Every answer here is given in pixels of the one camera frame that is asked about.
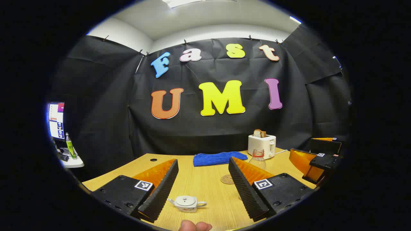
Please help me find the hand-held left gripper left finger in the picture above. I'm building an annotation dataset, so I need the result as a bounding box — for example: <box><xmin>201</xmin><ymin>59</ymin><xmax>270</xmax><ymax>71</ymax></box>
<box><xmin>91</xmin><ymin>158</ymin><xmax>179</xmax><ymax>223</ymax></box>

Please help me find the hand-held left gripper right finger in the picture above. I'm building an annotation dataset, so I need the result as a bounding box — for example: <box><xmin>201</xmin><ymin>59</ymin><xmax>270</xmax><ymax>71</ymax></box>
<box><xmin>228</xmin><ymin>157</ymin><xmax>316</xmax><ymax>223</ymax></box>

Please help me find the white teacup lid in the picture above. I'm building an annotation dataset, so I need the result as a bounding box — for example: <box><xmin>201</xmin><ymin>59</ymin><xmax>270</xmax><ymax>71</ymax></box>
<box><xmin>176</xmin><ymin>196</ymin><xmax>197</xmax><ymax>207</ymax></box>

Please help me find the white ceramic teacup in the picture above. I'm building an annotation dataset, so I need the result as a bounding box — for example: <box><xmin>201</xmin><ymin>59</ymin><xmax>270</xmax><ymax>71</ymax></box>
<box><xmin>168</xmin><ymin>196</ymin><xmax>207</xmax><ymax>213</ymax></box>

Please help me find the clear plastic water bottle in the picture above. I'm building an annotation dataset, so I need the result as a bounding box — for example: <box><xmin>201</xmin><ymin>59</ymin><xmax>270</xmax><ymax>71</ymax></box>
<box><xmin>249</xmin><ymin>149</ymin><xmax>267</xmax><ymax>171</ymax></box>

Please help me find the green glass bottle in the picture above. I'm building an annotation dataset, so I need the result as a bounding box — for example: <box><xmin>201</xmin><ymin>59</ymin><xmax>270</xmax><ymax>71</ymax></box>
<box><xmin>65</xmin><ymin>133</ymin><xmax>78</xmax><ymax>160</ymax></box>

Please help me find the blue towel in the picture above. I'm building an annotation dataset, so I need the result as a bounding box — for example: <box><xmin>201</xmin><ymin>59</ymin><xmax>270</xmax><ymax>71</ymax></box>
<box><xmin>193</xmin><ymin>151</ymin><xmax>248</xmax><ymax>167</ymax></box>

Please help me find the white toaster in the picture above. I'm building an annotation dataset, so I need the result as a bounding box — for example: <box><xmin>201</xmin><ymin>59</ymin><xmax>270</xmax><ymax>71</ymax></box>
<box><xmin>248</xmin><ymin>134</ymin><xmax>276</xmax><ymax>160</ymax></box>

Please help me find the computer monitor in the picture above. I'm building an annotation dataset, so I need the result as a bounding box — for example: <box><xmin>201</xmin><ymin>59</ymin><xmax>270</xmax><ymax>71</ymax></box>
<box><xmin>48</xmin><ymin>102</ymin><xmax>65</xmax><ymax>140</ymax></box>

